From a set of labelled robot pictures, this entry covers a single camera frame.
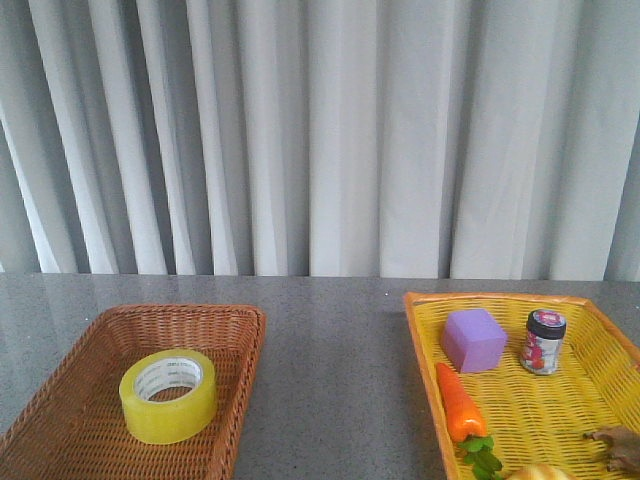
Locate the yellow packing tape roll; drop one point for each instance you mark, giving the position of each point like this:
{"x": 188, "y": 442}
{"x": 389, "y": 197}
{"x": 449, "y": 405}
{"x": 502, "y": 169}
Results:
{"x": 169, "y": 396}

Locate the white pleated curtain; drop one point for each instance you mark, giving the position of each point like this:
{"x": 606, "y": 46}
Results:
{"x": 404, "y": 139}

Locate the purple foam cube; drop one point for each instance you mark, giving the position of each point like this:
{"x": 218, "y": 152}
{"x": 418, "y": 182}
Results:
{"x": 473, "y": 341}

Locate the orange toy carrot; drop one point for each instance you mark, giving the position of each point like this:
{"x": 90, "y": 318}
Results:
{"x": 467, "y": 426}

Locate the small jar with black lid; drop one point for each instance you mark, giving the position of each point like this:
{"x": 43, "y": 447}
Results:
{"x": 545, "y": 332}

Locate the yellow plastic woven basket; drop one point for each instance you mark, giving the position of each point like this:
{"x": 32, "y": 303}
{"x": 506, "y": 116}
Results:
{"x": 535, "y": 418}

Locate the brown wicker basket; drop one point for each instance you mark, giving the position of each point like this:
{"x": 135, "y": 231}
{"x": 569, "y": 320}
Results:
{"x": 74, "y": 427}

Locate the toy bread roll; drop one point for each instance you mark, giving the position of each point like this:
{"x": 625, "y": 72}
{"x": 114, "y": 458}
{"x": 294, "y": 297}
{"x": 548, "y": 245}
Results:
{"x": 540, "y": 472}

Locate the brown ginger root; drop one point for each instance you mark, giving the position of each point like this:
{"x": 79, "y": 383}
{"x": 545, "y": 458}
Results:
{"x": 623, "y": 447}

